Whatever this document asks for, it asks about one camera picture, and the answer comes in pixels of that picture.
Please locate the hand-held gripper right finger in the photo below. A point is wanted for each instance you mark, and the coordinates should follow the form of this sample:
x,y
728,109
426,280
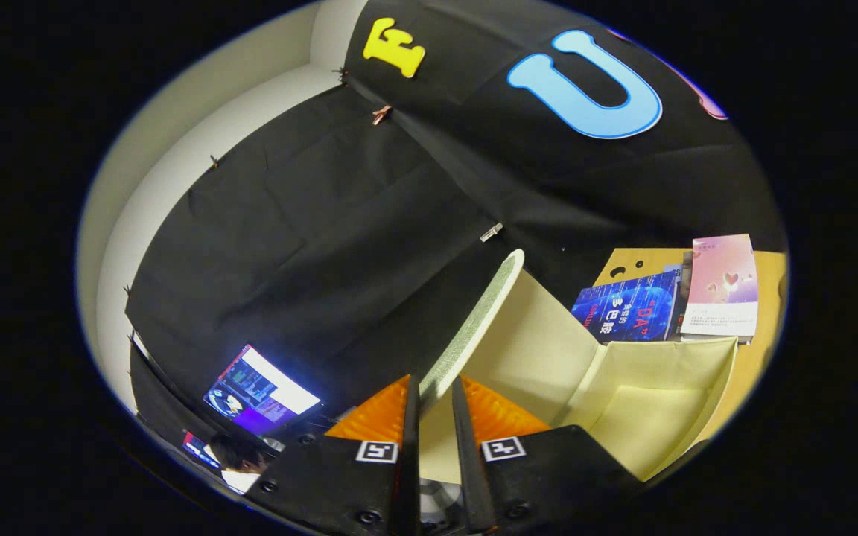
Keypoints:
x,y
470,476

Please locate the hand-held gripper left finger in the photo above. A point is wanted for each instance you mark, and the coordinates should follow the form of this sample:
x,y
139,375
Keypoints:
x,y
407,461

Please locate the grey-green fabric storage box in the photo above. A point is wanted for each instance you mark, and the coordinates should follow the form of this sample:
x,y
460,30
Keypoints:
x,y
533,342

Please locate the blue book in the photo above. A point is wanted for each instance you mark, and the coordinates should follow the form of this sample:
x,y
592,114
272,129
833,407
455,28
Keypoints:
x,y
626,309

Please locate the white clip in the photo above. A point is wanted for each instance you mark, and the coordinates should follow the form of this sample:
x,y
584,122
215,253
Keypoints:
x,y
491,231

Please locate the black backdrop cloth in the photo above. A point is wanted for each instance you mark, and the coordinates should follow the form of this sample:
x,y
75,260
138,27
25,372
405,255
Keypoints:
x,y
325,223

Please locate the pink book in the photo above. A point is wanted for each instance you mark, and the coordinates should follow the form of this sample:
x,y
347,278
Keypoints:
x,y
723,286

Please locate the red clothespin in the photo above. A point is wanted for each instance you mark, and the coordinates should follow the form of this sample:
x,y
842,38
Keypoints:
x,y
380,114

